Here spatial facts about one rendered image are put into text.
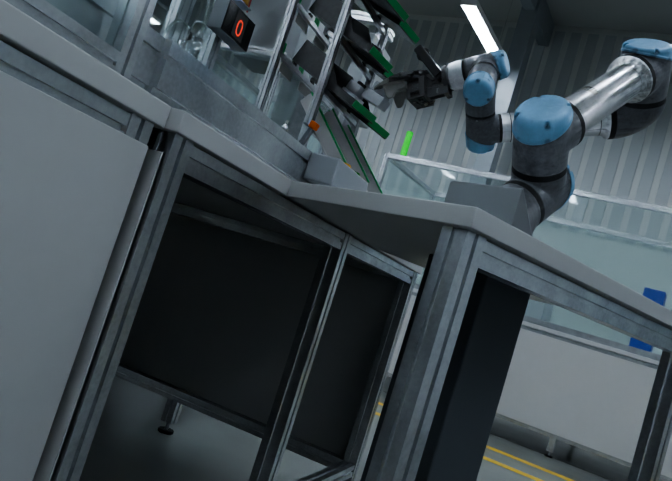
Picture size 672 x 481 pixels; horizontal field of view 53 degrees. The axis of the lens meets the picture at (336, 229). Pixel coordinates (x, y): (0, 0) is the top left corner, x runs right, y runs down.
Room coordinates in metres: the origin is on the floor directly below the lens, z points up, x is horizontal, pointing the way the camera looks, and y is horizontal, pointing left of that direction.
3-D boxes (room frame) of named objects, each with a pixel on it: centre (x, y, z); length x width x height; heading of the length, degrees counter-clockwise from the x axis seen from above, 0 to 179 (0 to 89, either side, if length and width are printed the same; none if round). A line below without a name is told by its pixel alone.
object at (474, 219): (1.44, -0.28, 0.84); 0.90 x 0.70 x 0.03; 131
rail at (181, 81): (1.34, 0.16, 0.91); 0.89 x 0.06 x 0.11; 158
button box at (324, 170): (1.50, 0.03, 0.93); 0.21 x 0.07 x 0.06; 158
